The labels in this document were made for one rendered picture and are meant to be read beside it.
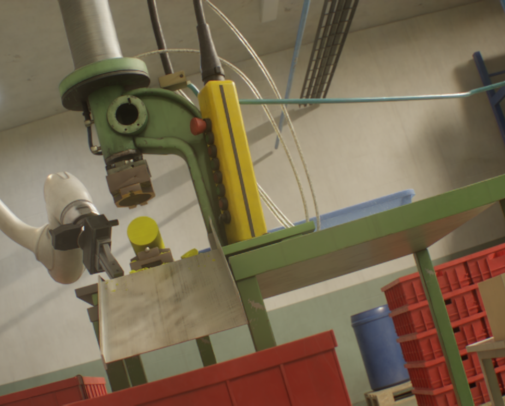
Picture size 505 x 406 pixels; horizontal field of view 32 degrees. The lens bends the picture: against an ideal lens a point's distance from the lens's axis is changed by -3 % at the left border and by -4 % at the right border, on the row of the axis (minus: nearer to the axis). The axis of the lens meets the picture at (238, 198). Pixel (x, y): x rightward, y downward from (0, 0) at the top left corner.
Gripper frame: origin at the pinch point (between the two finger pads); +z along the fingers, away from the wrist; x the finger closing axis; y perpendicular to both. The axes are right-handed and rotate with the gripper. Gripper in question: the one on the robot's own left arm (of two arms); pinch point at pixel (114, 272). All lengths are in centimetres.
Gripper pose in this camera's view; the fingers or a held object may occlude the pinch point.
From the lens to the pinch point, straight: 201.0
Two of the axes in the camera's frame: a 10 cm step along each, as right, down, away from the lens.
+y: 8.6, -1.7, 4.7
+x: -1.4, 8.3, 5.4
